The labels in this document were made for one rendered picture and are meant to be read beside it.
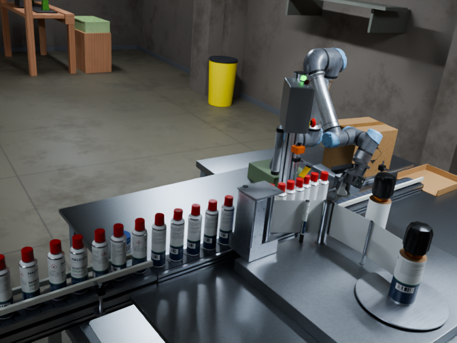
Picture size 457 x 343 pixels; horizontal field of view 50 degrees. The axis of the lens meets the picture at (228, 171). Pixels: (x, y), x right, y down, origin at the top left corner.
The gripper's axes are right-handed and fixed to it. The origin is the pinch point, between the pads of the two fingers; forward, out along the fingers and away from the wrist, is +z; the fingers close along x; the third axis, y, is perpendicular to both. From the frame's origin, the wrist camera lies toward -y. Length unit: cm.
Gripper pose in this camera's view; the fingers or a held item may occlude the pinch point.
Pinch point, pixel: (335, 197)
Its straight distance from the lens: 233.4
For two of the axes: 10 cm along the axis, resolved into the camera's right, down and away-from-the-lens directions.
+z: -4.7, 8.8, 0.7
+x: 6.6, 3.0, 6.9
